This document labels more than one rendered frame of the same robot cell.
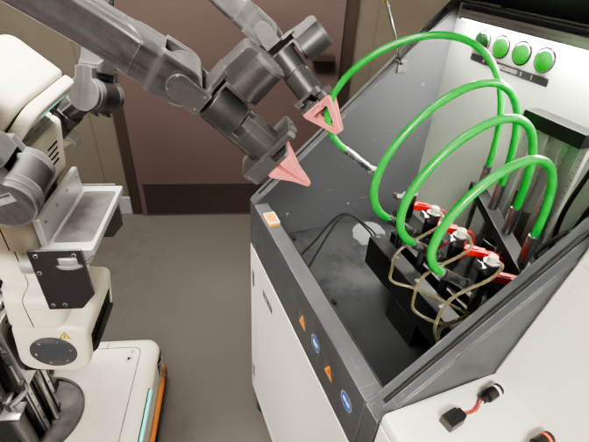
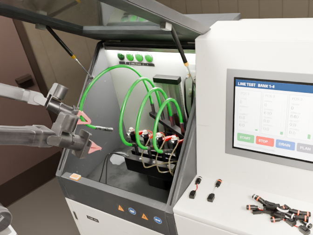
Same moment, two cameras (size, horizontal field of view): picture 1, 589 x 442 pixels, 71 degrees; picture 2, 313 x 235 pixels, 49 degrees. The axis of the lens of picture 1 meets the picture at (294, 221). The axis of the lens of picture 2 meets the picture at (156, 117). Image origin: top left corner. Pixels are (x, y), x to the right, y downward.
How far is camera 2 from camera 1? 0.75 m
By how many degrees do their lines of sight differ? 25
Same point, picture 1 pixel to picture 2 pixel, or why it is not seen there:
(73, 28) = (12, 140)
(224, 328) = not seen: outside the picture
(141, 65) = (37, 140)
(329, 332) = (136, 200)
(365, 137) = (93, 116)
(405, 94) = (100, 89)
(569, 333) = (206, 146)
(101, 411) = not seen: outside the picture
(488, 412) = (201, 186)
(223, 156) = not seen: outside the picture
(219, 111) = (64, 140)
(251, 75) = (71, 123)
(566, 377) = (213, 159)
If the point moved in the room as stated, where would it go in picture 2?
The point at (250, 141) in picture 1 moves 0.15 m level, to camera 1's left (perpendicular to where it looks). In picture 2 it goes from (77, 144) to (38, 163)
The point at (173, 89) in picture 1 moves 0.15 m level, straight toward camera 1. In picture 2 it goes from (49, 141) to (77, 153)
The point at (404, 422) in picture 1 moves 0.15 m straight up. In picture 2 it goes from (180, 205) to (174, 176)
